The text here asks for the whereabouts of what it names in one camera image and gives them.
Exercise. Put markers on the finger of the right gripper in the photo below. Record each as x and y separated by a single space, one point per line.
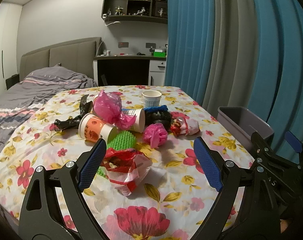
260 149
293 141

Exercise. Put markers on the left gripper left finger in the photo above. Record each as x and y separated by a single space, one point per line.
41 217

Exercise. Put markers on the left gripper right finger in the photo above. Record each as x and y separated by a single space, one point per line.
226 177

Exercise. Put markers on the black plastic bag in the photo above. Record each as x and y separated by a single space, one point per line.
161 116
84 108

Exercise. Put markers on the red white snack wrapper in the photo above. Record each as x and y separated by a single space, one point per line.
125 169

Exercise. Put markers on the orange apple paper cup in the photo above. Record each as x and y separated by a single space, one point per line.
92 128

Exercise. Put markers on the large grid paper cup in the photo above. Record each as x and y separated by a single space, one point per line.
139 124

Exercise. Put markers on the green foam net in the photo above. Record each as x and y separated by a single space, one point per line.
123 141

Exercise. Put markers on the small grid paper cup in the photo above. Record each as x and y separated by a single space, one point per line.
151 98

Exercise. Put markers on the large pink plastic bag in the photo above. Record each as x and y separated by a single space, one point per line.
110 111

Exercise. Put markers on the grey plastic trash bin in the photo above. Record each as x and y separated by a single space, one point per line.
241 123

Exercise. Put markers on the teal and grey curtain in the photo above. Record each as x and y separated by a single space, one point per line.
245 53

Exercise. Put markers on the grey striped duvet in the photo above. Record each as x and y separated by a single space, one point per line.
20 102

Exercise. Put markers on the green box on desk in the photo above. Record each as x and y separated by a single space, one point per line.
159 53

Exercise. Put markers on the dark desk with drawers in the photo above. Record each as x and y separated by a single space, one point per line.
123 70

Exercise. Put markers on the grey upholstered headboard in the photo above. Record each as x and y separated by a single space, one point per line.
76 55

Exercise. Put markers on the white wardrobe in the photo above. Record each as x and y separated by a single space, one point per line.
9 23

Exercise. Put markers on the dark wall shelf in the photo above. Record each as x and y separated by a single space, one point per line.
155 11

